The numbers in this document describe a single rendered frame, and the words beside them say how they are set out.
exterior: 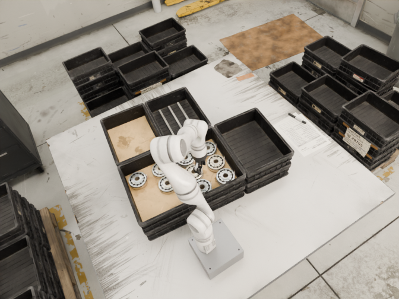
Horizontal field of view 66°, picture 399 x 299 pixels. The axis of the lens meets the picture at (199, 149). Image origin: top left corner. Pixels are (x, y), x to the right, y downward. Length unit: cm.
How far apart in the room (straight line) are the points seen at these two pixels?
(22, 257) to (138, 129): 114
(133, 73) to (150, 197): 158
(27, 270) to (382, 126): 263
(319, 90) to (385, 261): 142
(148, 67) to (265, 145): 159
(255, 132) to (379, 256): 130
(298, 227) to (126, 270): 93
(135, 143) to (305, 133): 110
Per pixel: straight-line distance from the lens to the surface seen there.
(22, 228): 236
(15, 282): 239
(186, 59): 324
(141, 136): 199
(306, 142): 208
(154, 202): 170
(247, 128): 194
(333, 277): 248
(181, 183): 110
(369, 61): 312
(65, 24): 471
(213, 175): 174
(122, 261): 177
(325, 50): 337
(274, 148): 185
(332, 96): 289
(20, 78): 449
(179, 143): 98
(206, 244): 148
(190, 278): 167
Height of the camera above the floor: 231
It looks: 53 degrees down
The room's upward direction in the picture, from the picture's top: 9 degrees counter-clockwise
